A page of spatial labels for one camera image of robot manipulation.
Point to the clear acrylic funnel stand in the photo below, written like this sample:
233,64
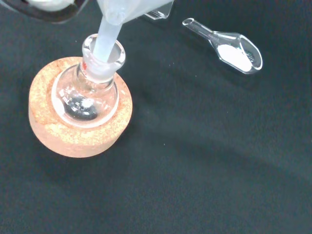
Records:
158,12

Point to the glass weighing funnel with powder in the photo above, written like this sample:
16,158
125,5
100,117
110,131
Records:
234,54

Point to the glass round-bottom flask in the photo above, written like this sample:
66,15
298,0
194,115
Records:
85,97

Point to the black table cloth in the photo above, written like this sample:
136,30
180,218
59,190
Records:
195,158

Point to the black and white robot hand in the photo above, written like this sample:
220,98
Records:
44,9

